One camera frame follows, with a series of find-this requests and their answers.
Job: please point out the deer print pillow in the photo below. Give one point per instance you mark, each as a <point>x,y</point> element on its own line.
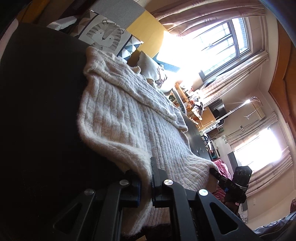
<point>150,69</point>

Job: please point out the black television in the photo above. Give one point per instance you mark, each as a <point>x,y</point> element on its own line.
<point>217,109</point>

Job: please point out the yellow blue grey sofa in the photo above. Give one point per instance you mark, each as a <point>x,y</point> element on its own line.
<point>143,25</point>

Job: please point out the tiger print pillow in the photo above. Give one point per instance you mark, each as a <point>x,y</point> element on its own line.
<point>104,34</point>

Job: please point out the chrome metal stand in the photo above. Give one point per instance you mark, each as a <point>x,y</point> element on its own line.
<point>233,110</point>

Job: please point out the white air conditioner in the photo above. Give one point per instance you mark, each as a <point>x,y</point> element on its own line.
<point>259,111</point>

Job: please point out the large barred window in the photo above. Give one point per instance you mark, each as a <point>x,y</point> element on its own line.
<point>219,46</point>

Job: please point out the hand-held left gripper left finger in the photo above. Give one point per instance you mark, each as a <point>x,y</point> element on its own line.
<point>129,192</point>

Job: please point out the wooden cabinet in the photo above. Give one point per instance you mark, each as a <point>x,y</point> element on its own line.
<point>208,122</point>

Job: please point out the black gun-shaped tool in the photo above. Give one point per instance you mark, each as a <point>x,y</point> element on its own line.
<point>200,107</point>

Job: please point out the small sliding window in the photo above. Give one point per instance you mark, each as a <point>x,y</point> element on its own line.
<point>259,150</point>

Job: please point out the pink patterned curtain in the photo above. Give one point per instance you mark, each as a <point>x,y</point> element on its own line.
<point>242,71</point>
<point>196,16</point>
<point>254,125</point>
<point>266,178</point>

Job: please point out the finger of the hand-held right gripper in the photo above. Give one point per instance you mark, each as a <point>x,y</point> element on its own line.
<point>219,177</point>

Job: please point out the bed with red quilt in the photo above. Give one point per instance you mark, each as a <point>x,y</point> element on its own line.
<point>222,166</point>

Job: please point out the wooden desk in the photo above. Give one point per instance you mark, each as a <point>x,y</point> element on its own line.
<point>185,109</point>

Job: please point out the wooden wardrobe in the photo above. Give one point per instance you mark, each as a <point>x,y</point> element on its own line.
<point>286,81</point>

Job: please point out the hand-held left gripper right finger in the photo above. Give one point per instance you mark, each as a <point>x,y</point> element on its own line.
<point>159,185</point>

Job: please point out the white bedside cabinet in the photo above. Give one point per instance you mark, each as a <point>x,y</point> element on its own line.
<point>219,146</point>

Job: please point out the cream knit sweater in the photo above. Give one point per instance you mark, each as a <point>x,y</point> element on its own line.
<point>120,115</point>

